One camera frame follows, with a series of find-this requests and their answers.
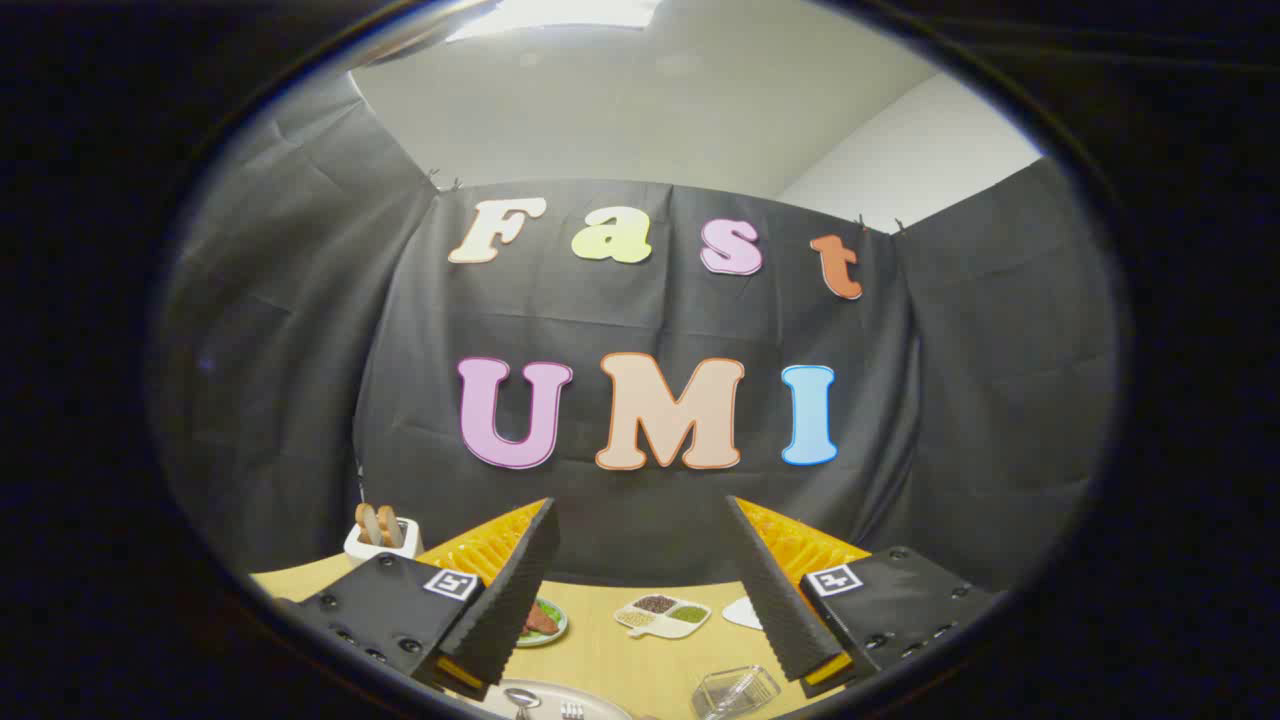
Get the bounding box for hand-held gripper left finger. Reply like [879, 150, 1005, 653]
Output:
[275, 497, 561, 701]

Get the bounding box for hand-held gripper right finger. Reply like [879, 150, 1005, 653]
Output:
[725, 495, 1006, 699]

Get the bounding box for pale green food plate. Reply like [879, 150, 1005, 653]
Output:
[514, 597, 569, 648]

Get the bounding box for clear cutlery drain basket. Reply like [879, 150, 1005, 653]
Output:
[690, 665, 783, 720]

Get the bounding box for white divided dish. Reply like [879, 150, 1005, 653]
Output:
[613, 593, 712, 640]

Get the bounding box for white round plate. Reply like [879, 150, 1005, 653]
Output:
[478, 680, 633, 720]

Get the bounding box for cream toaster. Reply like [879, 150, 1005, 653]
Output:
[343, 517, 423, 567]

